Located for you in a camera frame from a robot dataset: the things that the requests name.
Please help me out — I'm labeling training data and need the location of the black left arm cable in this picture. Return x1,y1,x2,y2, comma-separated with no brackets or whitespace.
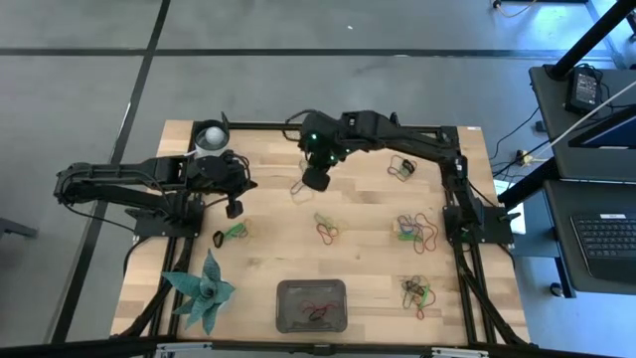
62,198,138,235

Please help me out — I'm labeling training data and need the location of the black rig crossbeam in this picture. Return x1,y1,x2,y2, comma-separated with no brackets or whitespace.
0,333,636,358

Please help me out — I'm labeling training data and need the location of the black keyboard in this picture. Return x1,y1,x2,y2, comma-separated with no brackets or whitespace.
569,212,636,285

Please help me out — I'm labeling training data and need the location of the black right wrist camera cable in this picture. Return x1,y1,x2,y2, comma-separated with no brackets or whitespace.
284,107,320,143

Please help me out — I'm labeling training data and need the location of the black floor cable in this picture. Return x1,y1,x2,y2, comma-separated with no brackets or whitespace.
489,105,543,161

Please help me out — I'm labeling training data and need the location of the black stand strut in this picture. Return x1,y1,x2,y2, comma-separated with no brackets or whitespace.
496,156,565,210

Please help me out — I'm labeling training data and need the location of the black left wrist camera cable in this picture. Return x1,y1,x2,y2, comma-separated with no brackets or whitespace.
224,148,252,173

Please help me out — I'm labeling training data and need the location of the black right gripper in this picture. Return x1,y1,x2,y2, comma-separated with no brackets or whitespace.
296,111,350,193

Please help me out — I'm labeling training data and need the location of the black base cable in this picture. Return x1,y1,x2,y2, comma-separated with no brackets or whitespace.
122,236,150,277

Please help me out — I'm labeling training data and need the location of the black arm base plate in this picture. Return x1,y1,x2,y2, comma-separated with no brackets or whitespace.
132,192,206,239
442,204,515,246

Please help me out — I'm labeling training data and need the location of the yellow power plug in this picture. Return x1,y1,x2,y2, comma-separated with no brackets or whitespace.
514,148,548,168

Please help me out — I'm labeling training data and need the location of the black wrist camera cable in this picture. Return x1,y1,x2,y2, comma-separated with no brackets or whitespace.
284,107,320,143
224,148,252,173

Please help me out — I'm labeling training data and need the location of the black desk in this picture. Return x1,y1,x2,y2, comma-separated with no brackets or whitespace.
543,178,636,298
528,63,636,183

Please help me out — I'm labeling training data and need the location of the translucent white cup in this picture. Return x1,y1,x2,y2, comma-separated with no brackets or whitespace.
192,118,233,160

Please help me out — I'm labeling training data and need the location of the white rod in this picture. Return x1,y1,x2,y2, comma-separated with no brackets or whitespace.
534,78,636,159

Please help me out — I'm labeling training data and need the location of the black diagonal pole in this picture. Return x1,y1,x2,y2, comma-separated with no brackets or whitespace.
545,0,636,82

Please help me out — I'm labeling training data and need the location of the grey translucent plastic bin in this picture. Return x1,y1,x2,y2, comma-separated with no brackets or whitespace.
274,277,349,333

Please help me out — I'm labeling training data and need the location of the teal artificial plant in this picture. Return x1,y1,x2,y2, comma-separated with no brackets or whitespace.
160,248,238,336

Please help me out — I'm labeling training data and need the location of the black aluminium table frame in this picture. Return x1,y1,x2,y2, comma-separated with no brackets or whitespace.
111,111,531,349

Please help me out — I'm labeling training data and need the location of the blue rubber band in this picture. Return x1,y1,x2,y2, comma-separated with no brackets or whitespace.
396,214,416,237

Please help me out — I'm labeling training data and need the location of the black monitor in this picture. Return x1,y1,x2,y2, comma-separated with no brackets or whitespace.
567,102,636,150

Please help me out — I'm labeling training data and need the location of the grey chair leg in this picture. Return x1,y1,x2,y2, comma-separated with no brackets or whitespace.
0,216,40,240

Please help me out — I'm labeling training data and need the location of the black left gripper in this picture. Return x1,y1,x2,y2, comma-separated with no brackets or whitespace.
198,150,258,221

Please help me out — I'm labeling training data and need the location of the white ball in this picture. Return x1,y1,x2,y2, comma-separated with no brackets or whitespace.
204,125,226,146

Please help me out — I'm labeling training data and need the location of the orange cable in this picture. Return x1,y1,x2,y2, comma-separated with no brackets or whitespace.
491,0,539,19

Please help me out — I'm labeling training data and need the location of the grey camera mount bar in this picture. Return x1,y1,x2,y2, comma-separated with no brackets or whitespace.
153,340,491,358

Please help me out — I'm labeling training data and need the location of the black power adapter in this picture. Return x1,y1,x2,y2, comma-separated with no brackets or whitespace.
564,66,604,116

